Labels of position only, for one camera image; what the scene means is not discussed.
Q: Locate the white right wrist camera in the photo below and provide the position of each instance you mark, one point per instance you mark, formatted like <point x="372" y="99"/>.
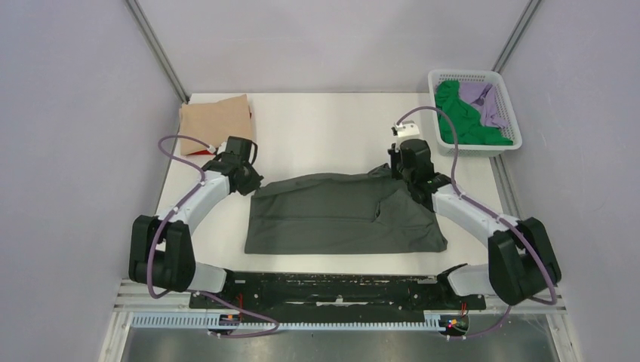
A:
<point x="406" y="129"/>

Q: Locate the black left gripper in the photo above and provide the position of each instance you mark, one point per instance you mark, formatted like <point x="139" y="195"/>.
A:
<point x="253" y="183"/>

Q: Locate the aluminium frame rail right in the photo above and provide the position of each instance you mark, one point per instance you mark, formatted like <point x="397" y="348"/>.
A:
<point x="516" y="34"/>

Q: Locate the beige folded t shirt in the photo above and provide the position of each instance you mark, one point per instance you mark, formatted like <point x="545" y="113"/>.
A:
<point x="213" y="123"/>

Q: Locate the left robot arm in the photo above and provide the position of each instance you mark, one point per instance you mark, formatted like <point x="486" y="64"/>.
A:
<point x="162" y="255"/>

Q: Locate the grey t shirt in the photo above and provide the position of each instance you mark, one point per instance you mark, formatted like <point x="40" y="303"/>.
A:
<point x="339" y="214"/>

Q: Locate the white plastic laundry basket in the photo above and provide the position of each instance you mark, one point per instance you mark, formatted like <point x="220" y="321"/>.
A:
<point x="436" y="77"/>

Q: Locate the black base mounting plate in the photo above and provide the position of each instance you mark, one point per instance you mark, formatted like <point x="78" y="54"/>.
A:
<point x="334" y="298"/>

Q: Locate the aluminium frame rail left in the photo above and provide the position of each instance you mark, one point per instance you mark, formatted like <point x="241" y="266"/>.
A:
<point x="152" y="41"/>

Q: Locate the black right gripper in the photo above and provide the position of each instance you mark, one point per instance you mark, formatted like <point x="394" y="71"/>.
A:
<point x="395" y="153"/>

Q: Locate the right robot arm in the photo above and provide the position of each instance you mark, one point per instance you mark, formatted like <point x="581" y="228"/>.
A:
<point x="521" y="261"/>

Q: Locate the purple t shirt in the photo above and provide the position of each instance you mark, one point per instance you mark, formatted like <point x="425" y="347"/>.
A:
<point x="482" y="97"/>

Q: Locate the red folded t shirt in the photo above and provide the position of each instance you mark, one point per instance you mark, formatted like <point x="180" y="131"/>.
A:
<point x="203" y="152"/>

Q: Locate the aluminium frame rail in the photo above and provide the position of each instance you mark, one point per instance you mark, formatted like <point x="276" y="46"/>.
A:
<point x="152" y="41"/>
<point x="516" y="34"/>

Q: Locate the green t shirt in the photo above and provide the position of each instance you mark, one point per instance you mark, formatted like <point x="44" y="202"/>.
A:
<point x="464" y="120"/>

